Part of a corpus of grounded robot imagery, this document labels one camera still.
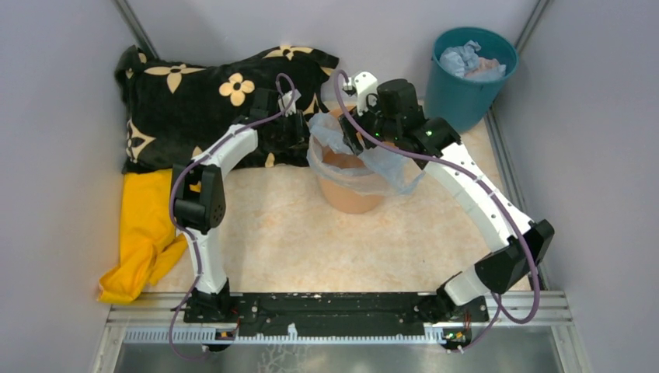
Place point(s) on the yellow cloth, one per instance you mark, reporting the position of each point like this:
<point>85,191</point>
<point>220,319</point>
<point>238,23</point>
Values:
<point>149,244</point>

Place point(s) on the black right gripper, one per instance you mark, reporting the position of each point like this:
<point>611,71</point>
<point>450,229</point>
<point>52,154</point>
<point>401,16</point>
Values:
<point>350,130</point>

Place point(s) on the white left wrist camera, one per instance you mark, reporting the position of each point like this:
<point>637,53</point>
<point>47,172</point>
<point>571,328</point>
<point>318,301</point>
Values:
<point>287,102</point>

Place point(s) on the light blue trash bag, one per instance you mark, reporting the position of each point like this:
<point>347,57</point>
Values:
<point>375,171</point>

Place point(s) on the orange plastic bin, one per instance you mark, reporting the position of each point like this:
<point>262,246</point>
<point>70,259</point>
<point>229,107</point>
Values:
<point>350,195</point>

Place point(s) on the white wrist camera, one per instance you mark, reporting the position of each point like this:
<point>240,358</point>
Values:
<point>363,86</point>
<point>287,102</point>

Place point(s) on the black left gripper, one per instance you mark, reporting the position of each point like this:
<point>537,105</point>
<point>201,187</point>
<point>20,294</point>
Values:
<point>301,135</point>

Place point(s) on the teal plastic bin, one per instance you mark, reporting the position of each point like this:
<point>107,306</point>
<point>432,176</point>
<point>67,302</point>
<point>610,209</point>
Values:
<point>460,102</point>

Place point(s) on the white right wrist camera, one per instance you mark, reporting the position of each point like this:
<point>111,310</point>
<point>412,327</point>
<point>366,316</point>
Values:
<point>363,86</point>

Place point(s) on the black floral pillow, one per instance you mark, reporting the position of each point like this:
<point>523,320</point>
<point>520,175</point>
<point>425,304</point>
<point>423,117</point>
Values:
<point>176,110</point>

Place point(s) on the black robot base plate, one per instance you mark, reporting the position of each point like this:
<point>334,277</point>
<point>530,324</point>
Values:
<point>331,314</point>

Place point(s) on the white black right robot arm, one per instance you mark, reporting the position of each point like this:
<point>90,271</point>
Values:
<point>387,116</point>

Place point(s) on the aluminium frame rail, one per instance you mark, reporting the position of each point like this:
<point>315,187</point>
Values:
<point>506,166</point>

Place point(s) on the crumpled blue bag in bin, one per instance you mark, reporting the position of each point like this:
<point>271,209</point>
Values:
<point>465,62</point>

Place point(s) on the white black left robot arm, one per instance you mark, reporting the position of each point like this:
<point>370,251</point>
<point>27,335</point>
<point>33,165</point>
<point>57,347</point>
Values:
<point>197,203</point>

